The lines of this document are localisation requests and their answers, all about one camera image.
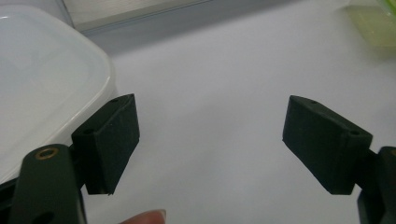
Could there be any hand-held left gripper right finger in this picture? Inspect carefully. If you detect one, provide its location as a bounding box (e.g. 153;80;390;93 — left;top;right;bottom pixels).
281;94;374;196

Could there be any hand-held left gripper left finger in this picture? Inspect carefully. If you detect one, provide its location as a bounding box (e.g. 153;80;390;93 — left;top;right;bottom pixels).
70;92;141;196

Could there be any white square plastic container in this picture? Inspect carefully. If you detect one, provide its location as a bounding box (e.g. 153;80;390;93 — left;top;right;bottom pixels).
0;4;118;185

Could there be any green plastic container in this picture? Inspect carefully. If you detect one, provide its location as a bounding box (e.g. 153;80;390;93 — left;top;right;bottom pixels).
345;0;396;59

